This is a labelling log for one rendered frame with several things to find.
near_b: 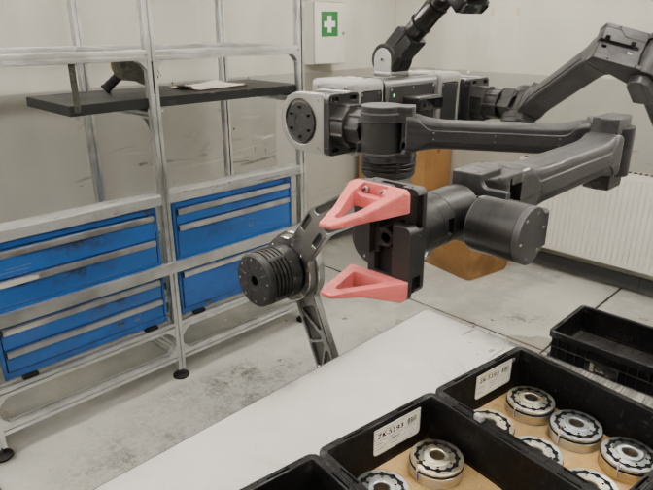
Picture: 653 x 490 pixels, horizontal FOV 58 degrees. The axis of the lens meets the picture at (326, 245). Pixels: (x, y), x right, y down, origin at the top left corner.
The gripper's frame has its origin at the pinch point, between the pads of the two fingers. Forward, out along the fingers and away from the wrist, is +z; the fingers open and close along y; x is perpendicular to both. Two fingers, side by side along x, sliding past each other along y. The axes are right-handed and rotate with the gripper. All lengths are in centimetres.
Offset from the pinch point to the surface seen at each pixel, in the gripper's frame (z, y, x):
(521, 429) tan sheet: -68, 62, 11
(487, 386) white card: -70, 57, 21
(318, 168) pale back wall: -271, 82, 281
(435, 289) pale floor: -265, 145, 165
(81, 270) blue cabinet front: -51, 74, 196
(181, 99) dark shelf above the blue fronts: -106, 10, 195
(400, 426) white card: -43, 55, 24
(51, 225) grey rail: -43, 51, 194
